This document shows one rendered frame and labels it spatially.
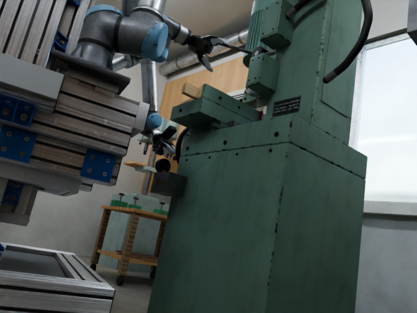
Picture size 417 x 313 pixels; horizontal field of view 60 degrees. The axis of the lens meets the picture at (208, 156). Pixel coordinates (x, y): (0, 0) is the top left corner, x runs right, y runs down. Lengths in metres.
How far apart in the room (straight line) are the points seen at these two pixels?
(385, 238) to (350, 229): 1.29
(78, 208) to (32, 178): 3.18
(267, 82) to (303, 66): 0.13
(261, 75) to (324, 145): 0.33
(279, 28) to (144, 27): 0.49
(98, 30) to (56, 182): 0.49
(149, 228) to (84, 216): 0.98
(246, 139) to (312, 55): 0.37
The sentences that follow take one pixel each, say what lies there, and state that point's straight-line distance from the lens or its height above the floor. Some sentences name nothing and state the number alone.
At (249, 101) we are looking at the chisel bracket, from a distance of 1.57.
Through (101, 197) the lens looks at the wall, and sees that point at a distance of 4.48.
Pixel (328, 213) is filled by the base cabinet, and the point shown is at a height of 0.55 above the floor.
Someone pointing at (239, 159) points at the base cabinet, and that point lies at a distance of 1.20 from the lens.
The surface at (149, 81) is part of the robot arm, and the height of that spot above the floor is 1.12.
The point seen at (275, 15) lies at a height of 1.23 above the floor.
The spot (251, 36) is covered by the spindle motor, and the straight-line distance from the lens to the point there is 1.69.
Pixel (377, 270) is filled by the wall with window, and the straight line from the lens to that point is 2.61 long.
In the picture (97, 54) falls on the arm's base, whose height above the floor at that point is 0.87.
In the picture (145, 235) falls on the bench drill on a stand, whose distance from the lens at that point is 3.70.
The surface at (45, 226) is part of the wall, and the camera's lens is 4.27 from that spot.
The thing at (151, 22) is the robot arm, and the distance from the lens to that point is 1.21.
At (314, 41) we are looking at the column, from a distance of 1.35.
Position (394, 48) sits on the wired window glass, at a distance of 3.16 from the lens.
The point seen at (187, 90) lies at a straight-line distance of 1.36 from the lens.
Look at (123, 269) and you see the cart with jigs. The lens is 2.65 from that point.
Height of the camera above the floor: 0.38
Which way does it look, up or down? 13 degrees up
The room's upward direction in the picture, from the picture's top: 11 degrees clockwise
